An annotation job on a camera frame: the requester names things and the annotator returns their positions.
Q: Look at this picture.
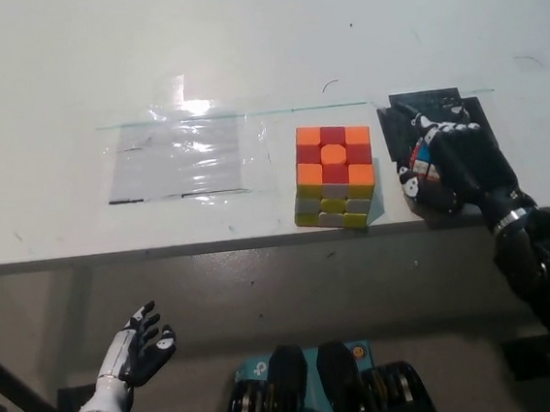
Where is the large orange red puzzle cube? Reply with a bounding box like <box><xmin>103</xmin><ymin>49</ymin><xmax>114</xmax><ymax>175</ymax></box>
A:
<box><xmin>284</xmin><ymin>119</ymin><xmax>381</xmax><ymax>238</ymax></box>

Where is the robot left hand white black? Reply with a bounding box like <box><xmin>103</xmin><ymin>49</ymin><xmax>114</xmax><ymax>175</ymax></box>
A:
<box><xmin>89</xmin><ymin>298</ymin><xmax>182</xmax><ymax>393</ymax></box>

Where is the black tape patch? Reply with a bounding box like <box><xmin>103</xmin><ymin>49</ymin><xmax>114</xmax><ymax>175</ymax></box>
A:
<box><xmin>373</xmin><ymin>82</ymin><xmax>501</xmax><ymax>171</ymax></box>

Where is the small multicolour studded puzzle cube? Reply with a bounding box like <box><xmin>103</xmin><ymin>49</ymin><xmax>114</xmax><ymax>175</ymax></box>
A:
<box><xmin>404</xmin><ymin>134</ymin><xmax>445</xmax><ymax>183</ymax></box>

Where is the black floor plate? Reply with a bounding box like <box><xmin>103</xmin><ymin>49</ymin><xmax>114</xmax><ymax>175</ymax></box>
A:
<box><xmin>55</xmin><ymin>382</ymin><xmax>105</xmax><ymax>412</ymax></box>
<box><xmin>501</xmin><ymin>334</ymin><xmax>550</xmax><ymax>384</ymax></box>

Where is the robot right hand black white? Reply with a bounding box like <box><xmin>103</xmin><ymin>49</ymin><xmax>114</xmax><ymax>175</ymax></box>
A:
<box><xmin>390</xmin><ymin>91</ymin><xmax>539</xmax><ymax>244</ymax></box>

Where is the clear plastic sheet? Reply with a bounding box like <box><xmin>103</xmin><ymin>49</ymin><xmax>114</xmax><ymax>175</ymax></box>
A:
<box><xmin>91</xmin><ymin>65</ymin><xmax>277</xmax><ymax>208</ymax></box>

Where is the black diagonal table leg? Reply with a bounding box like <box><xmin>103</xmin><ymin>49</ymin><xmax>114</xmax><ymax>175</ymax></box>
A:
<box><xmin>0</xmin><ymin>336</ymin><xmax>63</xmax><ymax>412</ymax></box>

